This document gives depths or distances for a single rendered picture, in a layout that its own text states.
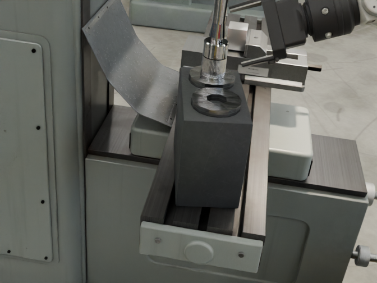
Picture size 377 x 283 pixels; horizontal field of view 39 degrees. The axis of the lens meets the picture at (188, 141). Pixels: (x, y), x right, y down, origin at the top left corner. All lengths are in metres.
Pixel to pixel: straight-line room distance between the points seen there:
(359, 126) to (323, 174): 1.90
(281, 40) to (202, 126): 0.22
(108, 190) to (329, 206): 0.62
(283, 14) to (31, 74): 0.66
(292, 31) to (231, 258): 0.42
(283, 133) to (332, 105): 2.11
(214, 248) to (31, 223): 0.78
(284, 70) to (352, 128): 1.93
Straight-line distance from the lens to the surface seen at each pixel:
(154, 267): 1.73
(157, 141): 1.45
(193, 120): 0.91
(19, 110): 1.45
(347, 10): 1.00
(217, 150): 0.94
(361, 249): 1.64
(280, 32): 1.01
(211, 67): 1.02
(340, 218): 1.55
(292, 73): 1.50
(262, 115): 1.35
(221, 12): 0.99
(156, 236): 0.99
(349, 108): 3.61
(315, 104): 3.57
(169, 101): 1.50
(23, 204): 1.62
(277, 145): 1.45
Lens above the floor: 1.56
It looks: 32 degrees down
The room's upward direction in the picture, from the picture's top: 6 degrees clockwise
